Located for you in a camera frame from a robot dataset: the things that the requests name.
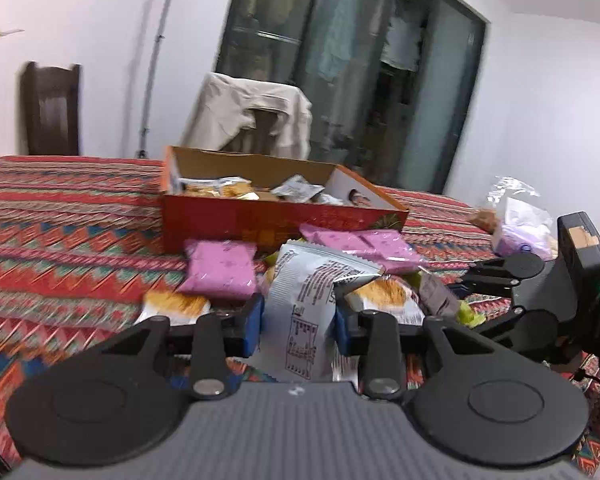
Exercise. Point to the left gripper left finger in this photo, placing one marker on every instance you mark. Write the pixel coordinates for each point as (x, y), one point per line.
(122, 397)

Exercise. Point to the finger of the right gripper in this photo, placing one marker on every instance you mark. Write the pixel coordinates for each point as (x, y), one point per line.
(498, 276)
(510, 329)

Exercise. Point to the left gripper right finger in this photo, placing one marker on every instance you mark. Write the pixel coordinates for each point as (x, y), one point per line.
(468, 396)

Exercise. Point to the pink snack packet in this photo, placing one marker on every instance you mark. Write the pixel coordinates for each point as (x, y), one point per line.
(385, 247)
(219, 270)

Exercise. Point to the orange white snack packet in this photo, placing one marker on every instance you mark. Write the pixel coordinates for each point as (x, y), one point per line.
(178, 308)

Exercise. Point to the orange white snack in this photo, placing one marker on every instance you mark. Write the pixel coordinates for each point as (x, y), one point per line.
(391, 295)

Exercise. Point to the white printed snack packet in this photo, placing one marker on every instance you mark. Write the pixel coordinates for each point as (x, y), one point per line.
(296, 343)

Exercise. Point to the green snack bar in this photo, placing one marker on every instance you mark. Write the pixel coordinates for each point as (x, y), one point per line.
(468, 317)

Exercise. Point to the purple tissue pack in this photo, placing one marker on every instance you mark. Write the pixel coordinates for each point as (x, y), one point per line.
(524, 228)

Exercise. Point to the clear plastic bag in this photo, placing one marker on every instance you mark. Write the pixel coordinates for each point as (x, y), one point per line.
(504, 187)

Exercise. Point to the colourful patterned tablecloth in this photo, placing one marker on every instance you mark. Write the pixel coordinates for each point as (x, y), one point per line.
(74, 229)

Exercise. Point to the orange cardboard snack box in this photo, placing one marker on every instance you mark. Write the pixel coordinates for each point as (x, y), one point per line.
(269, 220)

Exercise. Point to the black framed glass door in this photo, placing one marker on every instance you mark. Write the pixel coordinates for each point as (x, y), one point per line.
(389, 81)

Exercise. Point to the chair with beige jacket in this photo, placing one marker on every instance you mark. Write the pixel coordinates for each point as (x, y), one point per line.
(262, 138)

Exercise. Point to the beige jacket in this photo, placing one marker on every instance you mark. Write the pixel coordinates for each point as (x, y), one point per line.
(226, 105)

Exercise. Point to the dark wooden chair left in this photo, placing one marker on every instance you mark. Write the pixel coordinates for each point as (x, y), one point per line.
(49, 107)

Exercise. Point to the light stand with lamp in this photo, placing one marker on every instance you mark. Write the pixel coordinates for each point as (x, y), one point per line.
(141, 152)

